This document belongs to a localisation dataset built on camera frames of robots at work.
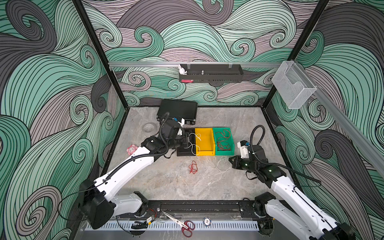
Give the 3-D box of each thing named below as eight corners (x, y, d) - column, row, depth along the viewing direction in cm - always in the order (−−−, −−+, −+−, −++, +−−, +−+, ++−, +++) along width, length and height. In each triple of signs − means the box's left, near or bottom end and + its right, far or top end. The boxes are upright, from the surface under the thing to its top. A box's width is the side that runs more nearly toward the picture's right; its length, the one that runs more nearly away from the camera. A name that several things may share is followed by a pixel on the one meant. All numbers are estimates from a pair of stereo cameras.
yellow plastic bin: (196, 156, 94) (196, 151, 89) (195, 133, 106) (195, 127, 100) (214, 156, 94) (216, 151, 89) (211, 133, 106) (212, 127, 100)
